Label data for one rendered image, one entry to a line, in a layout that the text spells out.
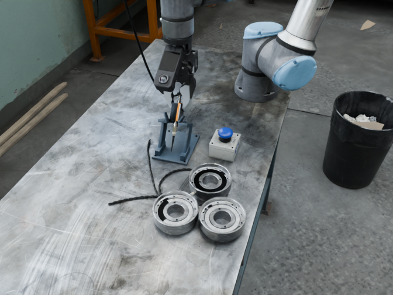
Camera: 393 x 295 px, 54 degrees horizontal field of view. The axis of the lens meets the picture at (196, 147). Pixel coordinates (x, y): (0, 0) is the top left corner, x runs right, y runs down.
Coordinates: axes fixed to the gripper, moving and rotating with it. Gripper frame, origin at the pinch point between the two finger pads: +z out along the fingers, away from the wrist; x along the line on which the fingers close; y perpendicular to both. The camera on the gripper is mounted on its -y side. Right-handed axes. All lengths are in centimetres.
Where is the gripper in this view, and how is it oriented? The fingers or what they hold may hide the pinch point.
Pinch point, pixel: (177, 107)
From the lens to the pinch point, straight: 103.8
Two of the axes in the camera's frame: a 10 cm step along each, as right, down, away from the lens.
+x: -9.6, -1.9, 2.1
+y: 2.8, -6.3, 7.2
